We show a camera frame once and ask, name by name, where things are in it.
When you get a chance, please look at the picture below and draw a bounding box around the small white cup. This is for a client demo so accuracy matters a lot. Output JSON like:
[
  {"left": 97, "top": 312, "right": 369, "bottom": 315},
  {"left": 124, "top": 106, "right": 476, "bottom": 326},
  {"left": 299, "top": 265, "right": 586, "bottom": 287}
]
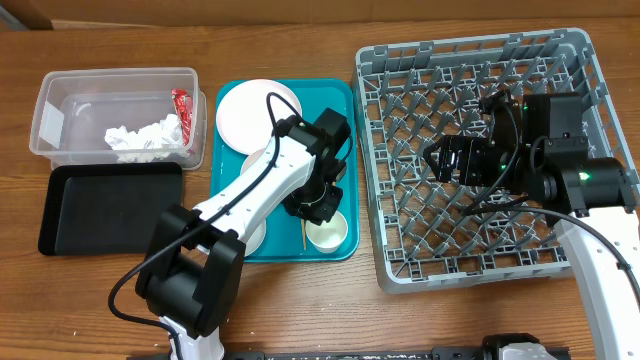
[{"left": 305, "top": 211, "right": 348, "bottom": 253}]

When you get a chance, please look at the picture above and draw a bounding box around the white bowl with rice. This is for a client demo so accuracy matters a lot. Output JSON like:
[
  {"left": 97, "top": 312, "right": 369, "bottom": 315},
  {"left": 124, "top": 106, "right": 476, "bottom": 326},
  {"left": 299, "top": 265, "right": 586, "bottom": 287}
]
[{"left": 240, "top": 149, "right": 265, "bottom": 174}]

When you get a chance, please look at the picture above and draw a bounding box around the red snack wrapper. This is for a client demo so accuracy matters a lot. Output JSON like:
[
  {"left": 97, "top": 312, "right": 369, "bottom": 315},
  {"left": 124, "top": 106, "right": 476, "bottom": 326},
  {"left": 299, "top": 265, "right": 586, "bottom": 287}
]
[{"left": 171, "top": 88, "right": 193, "bottom": 145}]

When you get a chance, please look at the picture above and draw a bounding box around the white napkin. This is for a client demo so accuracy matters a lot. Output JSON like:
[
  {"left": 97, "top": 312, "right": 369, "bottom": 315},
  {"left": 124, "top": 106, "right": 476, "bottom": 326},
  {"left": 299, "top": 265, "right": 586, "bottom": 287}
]
[{"left": 104, "top": 114, "right": 184, "bottom": 163}]

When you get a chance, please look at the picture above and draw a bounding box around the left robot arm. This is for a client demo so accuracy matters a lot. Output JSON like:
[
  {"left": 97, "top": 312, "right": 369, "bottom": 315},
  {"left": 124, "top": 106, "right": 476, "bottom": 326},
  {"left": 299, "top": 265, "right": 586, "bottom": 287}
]
[{"left": 135, "top": 108, "right": 351, "bottom": 359}]

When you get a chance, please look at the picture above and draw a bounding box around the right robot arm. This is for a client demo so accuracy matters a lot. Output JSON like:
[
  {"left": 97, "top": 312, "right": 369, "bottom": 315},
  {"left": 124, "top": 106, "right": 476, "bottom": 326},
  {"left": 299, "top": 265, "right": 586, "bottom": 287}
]
[{"left": 422, "top": 90, "right": 639, "bottom": 359}]

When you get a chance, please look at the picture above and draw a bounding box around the grey dishwasher rack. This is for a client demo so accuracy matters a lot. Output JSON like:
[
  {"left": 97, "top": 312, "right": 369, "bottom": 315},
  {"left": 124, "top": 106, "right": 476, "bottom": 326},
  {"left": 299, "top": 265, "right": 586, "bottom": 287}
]
[{"left": 353, "top": 28, "right": 639, "bottom": 294}]

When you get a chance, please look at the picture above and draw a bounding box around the left wooden chopstick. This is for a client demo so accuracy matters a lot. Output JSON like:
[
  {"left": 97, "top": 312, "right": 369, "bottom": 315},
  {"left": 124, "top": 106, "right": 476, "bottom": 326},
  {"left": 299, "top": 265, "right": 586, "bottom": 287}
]
[{"left": 300, "top": 219, "right": 307, "bottom": 251}]

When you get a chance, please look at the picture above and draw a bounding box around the teal serving tray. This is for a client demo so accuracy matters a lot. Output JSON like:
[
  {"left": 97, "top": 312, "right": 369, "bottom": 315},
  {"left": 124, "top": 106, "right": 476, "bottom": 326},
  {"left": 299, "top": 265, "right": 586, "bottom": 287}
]
[{"left": 208, "top": 78, "right": 361, "bottom": 264}]

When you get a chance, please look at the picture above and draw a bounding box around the pale green shallow bowl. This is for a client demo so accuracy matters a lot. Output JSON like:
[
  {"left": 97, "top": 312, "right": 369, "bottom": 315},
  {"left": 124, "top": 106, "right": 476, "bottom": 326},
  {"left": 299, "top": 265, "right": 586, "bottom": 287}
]
[{"left": 245, "top": 221, "right": 267, "bottom": 257}]

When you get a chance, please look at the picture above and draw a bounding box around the large white plate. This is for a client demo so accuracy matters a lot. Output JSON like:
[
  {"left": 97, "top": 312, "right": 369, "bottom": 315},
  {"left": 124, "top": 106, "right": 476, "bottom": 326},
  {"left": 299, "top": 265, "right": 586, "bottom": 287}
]
[{"left": 215, "top": 79, "right": 302, "bottom": 155}]

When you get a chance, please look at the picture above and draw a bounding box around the clear plastic bin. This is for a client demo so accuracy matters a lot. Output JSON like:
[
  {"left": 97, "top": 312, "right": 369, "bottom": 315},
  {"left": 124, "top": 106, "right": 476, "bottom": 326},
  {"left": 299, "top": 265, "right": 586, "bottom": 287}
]
[{"left": 29, "top": 67, "right": 208, "bottom": 170}]

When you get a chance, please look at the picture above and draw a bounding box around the black plastic tray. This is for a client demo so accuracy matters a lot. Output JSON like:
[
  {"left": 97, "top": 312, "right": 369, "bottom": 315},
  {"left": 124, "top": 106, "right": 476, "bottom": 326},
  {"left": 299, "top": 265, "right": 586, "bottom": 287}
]
[{"left": 38, "top": 162, "right": 183, "bottom": 256}]

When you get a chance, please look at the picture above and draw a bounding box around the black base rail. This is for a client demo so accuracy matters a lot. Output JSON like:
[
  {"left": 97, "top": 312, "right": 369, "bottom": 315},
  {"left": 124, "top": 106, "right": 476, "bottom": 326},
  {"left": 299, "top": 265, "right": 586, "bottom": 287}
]
[{"left": 127, "top": 333, "right": 571, "bottom": 360}]

